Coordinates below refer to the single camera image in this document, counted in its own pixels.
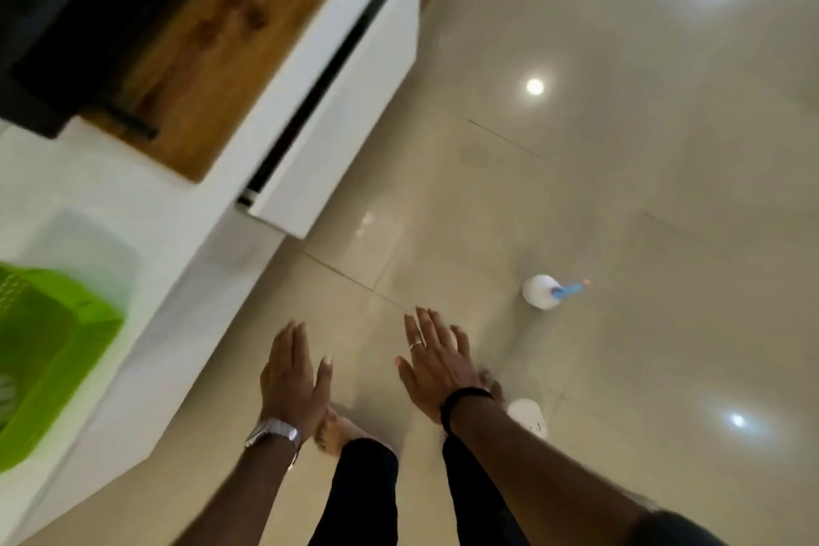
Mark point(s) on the person's left hand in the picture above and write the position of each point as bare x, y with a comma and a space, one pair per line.
291, 385

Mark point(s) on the person's right hand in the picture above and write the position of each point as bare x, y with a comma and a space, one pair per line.
441, 373

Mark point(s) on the person's left thumb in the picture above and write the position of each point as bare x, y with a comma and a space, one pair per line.
325, 382

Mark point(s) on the person's right thumb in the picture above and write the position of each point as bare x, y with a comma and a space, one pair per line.
404, 369

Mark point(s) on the person's right little finger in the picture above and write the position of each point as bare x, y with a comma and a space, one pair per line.
460, 344

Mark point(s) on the person's right forearm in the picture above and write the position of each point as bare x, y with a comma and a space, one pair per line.
531, 475

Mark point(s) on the person's left forearm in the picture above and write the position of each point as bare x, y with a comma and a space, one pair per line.
246, 494

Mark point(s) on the person's left foot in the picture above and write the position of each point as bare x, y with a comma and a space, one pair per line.
336, 430

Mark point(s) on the person's foot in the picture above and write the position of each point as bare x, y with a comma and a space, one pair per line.
492, 385
336, 430

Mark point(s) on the person's right foot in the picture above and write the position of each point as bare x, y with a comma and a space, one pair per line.
492, 385

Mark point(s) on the black wrist band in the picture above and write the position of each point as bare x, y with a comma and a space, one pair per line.
464, 397

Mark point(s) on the silver wrist watch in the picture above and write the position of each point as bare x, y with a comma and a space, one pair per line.
272, 435

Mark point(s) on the white spray bottle blue nozzle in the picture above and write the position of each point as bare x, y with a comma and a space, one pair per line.
542, 293

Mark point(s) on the white round container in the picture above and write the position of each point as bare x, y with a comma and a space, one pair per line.
528, 414

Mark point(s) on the person's left leg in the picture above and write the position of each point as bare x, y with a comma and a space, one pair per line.
358, 494

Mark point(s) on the person's leg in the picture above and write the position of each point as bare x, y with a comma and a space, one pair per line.
358, 494
477, 494

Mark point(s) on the person's right leg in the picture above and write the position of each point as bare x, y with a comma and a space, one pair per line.
477, 494

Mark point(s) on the white cabinet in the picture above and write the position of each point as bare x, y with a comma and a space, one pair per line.
173, 232

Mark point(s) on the white cabinet drawer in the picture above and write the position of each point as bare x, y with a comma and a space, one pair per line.
352, 117

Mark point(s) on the green plastic basket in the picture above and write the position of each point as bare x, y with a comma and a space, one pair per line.
51, 360

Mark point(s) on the dark shirt sleeve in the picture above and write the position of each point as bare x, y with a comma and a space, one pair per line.
675, 529

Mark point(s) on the brown wooden panel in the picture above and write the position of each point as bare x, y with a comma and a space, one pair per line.
237, 33

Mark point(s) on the black television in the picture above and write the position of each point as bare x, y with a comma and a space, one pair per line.
83, 2

